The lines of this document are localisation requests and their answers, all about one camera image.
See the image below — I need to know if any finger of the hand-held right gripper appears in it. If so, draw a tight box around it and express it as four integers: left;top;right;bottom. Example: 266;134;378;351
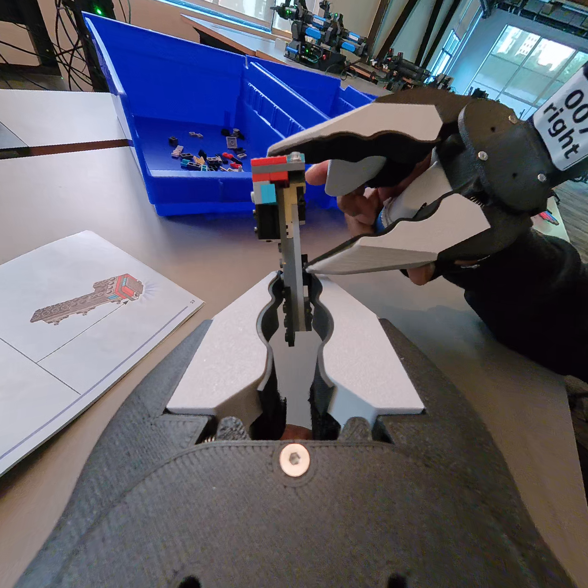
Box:
266;102;445;189
304;190;493;276

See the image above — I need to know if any wood-edged table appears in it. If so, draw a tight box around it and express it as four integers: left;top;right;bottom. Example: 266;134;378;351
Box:
0;89;130;149

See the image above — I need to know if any blue plastic parts bin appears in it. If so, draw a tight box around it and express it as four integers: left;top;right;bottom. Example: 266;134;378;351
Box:
83;11;383;217

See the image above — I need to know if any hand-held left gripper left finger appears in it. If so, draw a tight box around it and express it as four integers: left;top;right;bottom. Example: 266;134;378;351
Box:
165;270;288;433

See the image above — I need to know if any person's right hand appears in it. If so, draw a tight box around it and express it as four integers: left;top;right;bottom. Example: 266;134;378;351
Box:
305;162;437;286

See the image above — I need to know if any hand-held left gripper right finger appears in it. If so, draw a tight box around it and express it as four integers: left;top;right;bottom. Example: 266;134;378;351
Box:
303;273;426;431

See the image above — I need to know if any row of black robot arms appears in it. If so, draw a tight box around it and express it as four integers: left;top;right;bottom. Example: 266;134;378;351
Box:
271;0;369;70

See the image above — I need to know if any toy brick truck model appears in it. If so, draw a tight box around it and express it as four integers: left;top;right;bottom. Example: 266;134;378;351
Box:
250;152;307;348

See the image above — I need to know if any grey desk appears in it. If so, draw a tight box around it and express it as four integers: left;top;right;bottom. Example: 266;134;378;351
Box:
0;89;588;588

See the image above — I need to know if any large glass window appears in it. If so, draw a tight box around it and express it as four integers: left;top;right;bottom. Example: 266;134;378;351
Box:
469;23;587;109

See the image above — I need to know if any black device with green lights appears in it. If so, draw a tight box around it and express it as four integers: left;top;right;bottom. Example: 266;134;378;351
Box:
0;0;116;92

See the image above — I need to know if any person's right forearm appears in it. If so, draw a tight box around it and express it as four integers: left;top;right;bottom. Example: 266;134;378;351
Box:
436;216;588;383

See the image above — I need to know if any pile of loose toy bricks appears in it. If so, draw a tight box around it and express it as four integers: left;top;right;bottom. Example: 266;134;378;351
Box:
168;128;247;173

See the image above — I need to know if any brick instruction booklet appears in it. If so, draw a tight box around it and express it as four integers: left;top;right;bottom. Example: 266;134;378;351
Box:
0;230;205;478

